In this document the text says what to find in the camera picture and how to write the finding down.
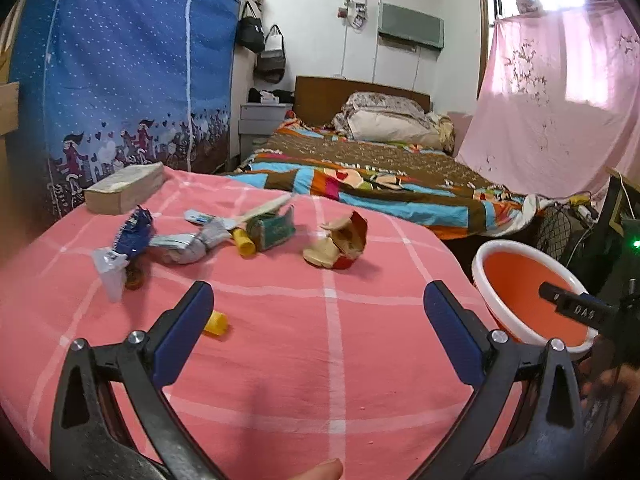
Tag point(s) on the silver foil wrapper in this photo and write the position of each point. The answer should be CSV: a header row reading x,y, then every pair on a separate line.
x,y
192,245

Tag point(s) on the grey-green wall panel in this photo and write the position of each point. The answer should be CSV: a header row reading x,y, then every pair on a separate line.
x,y
411,26

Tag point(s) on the person's right hand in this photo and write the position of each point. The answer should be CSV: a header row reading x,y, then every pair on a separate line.
x,y
607,380

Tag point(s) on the brown wooden headboard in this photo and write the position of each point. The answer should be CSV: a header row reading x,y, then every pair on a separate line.
x,y
320,97

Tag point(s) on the red paper carton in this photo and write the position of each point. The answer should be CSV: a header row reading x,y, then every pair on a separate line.
x,y
340,242

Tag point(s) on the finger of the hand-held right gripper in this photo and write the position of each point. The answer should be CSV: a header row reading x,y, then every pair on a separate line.
x,y
580,307

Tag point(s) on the pink curtain sheet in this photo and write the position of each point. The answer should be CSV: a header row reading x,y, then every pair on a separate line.
x,y
555,110

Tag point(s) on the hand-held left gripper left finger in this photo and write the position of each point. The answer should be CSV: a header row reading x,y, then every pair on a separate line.
x,y
182,335

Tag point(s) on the green packet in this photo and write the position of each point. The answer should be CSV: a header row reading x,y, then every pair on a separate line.
x,y
272,230

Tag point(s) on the wooden shelf unit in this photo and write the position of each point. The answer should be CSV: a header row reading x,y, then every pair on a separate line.
x,y
620,200

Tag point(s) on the beige rectangular box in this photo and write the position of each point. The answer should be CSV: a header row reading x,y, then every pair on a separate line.
x,y
122,187

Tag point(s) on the colourful patchwork bedspread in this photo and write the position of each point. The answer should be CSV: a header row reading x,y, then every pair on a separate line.
x,y
380,180

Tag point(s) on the person's left hand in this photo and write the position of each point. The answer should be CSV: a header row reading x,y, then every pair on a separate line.
x,y
322,471

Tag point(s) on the pink checked tablecloth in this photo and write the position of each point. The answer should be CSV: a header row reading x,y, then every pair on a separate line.
x,y
300,360

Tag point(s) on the black handbag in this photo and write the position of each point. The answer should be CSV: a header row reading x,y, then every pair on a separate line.
x,y
250,32

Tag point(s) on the black tissue holder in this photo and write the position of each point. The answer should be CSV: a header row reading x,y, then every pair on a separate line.
x,y
270,96

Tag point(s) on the grey handbag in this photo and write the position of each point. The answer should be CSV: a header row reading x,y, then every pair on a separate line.
x,y
272,57

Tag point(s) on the yellow bottle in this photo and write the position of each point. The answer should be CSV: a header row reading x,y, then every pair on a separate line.
x,y
244,244

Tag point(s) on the small white tube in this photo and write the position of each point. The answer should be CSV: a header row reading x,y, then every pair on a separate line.
x,y
200,218

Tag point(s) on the wooden cabinet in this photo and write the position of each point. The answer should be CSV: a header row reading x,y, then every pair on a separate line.
x,y
7,125

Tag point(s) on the wall socket with plugs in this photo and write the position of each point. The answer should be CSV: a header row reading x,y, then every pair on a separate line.
x,y
352,12

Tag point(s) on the yellow cap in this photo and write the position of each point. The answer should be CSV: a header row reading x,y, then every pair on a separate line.
x,y
217,323

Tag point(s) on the blue dotted fabric wardrobe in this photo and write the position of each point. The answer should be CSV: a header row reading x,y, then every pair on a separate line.
x,y
125,60

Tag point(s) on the floral pillow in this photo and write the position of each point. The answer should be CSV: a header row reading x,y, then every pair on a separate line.
x,y
390,122

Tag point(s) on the black mesh fan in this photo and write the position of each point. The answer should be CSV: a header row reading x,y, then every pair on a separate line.
x,y
554,235

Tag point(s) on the grey nightstand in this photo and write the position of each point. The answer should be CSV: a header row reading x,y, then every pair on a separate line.
x,y
262,127

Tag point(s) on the clear plastic bag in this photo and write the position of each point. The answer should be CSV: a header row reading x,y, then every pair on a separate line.
x,y
111,272

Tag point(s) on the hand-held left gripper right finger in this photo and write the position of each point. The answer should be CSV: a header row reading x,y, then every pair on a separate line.
x,y
452,330

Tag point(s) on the yellow power strip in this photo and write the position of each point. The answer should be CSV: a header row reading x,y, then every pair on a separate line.
x,y
582,208

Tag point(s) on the blue snack wrapper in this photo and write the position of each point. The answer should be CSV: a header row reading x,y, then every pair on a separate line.
x,y
134,235

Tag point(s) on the orange bin with white rim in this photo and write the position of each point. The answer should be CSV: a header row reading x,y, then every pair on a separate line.
x,y
525,290

